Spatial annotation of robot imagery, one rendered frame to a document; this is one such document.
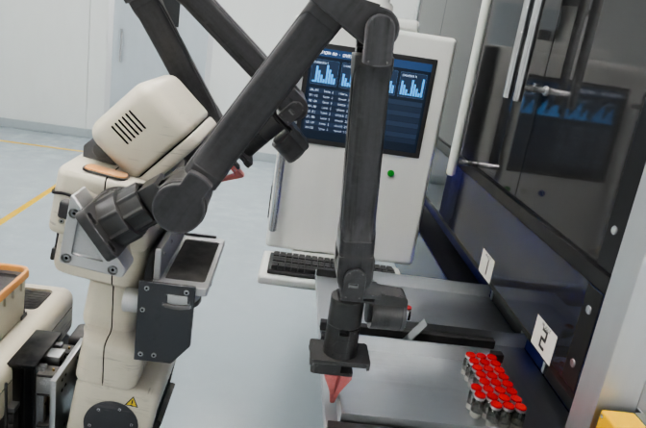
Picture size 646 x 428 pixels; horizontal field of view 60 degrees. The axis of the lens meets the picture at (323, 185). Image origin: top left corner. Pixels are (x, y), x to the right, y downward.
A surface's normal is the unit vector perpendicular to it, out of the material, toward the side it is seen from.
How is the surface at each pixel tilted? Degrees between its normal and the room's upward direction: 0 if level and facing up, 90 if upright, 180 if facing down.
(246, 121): 94
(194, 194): 92
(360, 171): 92
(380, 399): 0
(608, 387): 90
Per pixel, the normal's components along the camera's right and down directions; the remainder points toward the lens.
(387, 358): 0.15, -0.95
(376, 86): 0.10, 0.42
